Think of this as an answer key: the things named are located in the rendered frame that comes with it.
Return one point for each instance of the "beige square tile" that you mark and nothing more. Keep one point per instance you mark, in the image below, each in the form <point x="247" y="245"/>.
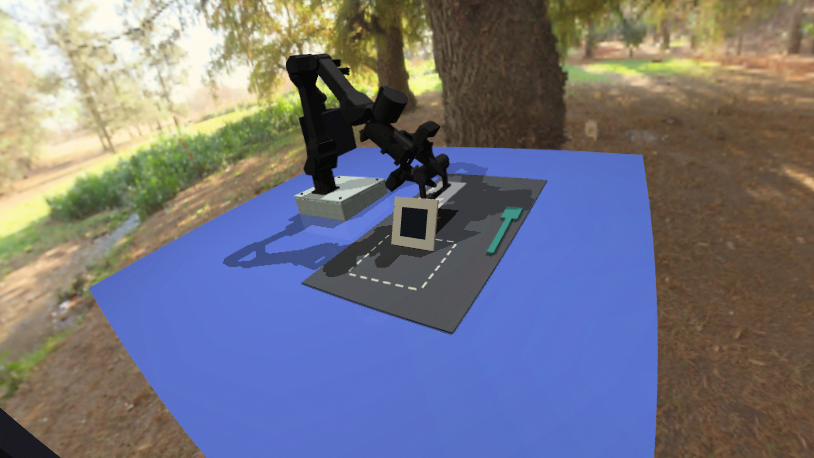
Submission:
<point x="415" y="223"/>

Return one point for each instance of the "green trowel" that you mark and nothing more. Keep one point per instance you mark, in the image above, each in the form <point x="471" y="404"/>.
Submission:
<point x="510" y="213"/>

